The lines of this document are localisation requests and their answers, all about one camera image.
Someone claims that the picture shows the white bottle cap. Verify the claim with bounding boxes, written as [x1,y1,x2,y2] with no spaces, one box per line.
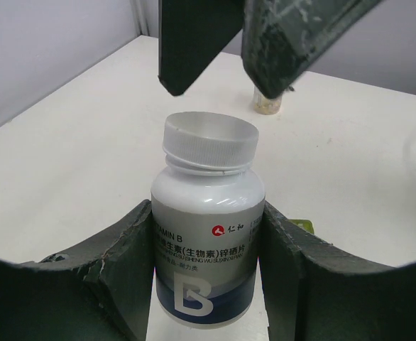
[163,112,259,171]

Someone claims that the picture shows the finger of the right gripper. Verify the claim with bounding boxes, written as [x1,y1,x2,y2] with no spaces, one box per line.
[158,0,244,97]
[241,0,380,99]

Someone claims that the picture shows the left aluminium frame post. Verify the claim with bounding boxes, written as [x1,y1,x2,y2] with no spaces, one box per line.
[131,0,159,38]

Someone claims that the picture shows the white pill bottle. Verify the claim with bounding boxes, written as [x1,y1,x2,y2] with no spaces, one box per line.
[150,162,266,329]

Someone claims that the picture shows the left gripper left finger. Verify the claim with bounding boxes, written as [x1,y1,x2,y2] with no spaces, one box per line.
[0,200,154,340]

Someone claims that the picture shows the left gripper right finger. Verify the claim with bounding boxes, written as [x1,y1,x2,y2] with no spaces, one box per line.
[259,204,416,340]

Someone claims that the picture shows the weekly pill organizer strip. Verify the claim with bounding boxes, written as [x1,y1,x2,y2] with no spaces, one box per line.
[290,219,314,234]

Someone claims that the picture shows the clear small pill bottle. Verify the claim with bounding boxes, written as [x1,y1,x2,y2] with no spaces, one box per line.
[253,87,282,115]

